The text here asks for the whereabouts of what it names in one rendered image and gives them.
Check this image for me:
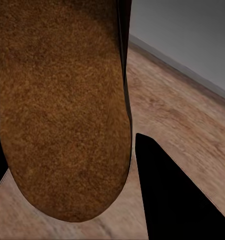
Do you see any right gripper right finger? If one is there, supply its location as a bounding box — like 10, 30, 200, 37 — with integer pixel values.
135, 133, 225, 240

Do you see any sandal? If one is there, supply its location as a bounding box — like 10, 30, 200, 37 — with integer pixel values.
0, 0, 133, 223

